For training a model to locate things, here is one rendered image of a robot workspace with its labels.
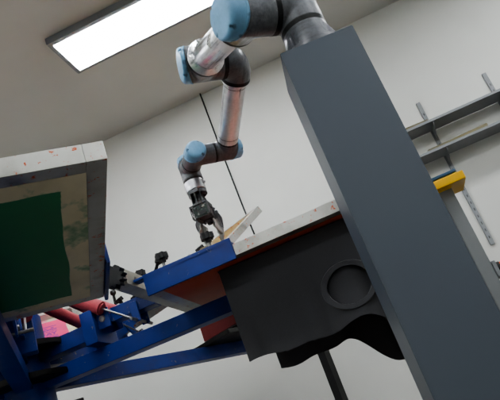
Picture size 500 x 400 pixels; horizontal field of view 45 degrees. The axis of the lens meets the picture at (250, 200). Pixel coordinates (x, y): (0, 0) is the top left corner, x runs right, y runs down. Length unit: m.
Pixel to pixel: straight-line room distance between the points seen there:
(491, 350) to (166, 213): 3.56
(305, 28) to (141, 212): 3.30
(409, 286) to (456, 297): 0.09
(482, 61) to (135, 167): 2.66
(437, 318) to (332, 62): 0.60
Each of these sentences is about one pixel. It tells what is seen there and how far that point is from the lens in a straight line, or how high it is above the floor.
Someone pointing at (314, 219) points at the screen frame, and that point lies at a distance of 1.79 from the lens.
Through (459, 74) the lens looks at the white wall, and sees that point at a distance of 4.53.
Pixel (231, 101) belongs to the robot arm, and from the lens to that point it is 2.03.
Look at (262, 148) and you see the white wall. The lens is 4.46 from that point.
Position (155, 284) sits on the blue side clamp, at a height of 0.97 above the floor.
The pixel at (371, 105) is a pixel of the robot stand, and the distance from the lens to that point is 1.35.
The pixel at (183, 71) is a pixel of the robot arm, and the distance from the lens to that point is 1.86.
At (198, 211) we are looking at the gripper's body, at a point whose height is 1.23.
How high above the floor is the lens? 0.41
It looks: 22 degrees up
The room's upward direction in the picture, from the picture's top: 21 degrees counter-clockwise
